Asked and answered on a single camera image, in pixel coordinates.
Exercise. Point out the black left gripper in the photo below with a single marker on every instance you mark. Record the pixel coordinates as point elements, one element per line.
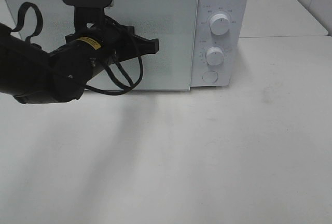
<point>114,44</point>

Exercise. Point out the white microwave door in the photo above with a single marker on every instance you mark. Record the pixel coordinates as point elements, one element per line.
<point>172,22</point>

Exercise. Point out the white microwave oven body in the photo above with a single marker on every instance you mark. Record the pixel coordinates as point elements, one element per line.
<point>205,39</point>

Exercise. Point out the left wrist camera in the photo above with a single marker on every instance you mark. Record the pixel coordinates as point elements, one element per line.
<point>88,12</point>

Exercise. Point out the upper white power knob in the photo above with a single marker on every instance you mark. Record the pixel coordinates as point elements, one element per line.
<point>219,24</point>

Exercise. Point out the round door release button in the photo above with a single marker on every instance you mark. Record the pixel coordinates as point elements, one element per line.
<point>210,77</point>

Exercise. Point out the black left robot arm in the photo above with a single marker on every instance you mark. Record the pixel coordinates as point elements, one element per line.
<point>90,59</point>

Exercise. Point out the lower white timer knob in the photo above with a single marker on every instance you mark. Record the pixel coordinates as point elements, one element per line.
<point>214,56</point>

